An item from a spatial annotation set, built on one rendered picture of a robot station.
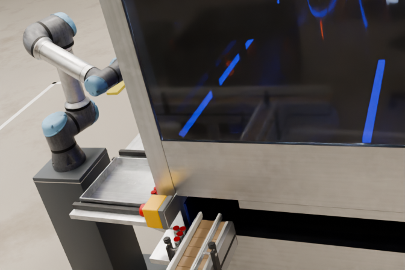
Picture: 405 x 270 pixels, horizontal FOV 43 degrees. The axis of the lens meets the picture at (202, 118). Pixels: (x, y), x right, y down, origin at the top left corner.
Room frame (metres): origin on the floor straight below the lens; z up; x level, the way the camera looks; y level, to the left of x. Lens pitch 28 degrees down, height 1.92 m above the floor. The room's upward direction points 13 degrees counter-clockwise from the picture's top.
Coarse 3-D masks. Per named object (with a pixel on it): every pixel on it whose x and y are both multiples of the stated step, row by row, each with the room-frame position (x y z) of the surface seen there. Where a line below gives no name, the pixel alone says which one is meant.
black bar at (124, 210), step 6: (72, 204) 1.53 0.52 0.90; (78, 204) 1.52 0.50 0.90; (84, 204) 1.51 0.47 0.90; (90, 204) 1.51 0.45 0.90; (96, 204) 1.50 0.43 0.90; (102, 204) 1.49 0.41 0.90; (96, 210) 1.48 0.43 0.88; (102, 210) 1.47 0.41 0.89; (108, 210) 1.46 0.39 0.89; (114, 210) 1.45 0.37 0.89; (120, 210) 1.44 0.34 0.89; (126, 210) 1.43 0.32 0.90; (132, 210) 1.42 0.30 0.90; (138, 210) 1.41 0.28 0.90
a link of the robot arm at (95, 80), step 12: (36, 24) 2.03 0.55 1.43; (24, 36) 2.00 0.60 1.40; (36, 36) 1.97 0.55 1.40; (48, 36) 2.01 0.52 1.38; (36, 48) 1.93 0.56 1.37; (48, 48) 1.91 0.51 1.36; (60, 48) 1.91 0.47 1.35; (48, 60) 1.89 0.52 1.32; (60, 60) 1.85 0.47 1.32; (72, 60) 1.83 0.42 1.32; (72, 72) 1.81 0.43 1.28; (84, 72) 1.78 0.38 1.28; (96, 72) 1.76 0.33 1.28; (108, 72) 1.77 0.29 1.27; (84, 84) 1.74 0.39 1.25; (96, 84) 1.71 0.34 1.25; (108, 84) 1.74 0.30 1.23
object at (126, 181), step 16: (112, 160) 1.75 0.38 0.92; (128, 160) 1.74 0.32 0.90; (144, 160) 1.70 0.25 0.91; (112, 176) 1.69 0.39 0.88; (128, 176) 1.66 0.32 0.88; (144, 176) 1.63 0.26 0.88; (96, 192) 1.60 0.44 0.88; (112, 192) 1.58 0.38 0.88; (128, 192) 1.55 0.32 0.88; (144, 192) 1.53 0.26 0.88
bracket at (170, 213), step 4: (176, 196) 1.27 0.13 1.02; (172, 200) 1.25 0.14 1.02; (176, 200) 1.27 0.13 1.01; (172, 204) 1.24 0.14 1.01; (176, 204) 1.26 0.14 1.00; (168, 208) 1.22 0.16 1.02; (172, 208) 1.24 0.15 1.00; (176, 208) 1.25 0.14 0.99; (180, 208) 1.27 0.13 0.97; (164, 212) 1.20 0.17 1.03; (168, 212) 1.21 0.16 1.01; (172, 212) 1.23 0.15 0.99; (176, 212) 1.25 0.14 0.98; (168, 216) 1.21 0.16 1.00; (172, 216) 1.23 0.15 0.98; (176, 216) 1.24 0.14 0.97; (168, 220) 1.20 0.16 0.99; (172, 220) 1.22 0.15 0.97; (168, 224) 1.20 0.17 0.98
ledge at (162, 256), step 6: (168, 234) 1.28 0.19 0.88; (162, 240) 1.25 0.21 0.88; (162, 246) 1.23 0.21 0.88; (174, 246) 1.21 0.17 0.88; (156, 252) 1.21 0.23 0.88; (162, 252) 1.20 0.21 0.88; (150, 258) 1.19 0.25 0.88; (156, 258) 1.18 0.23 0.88; (162, 258) 1.18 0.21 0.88; (168, 258) 1.17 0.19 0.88; (162, 264) 1.17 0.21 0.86; (168, 264) 1.16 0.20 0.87
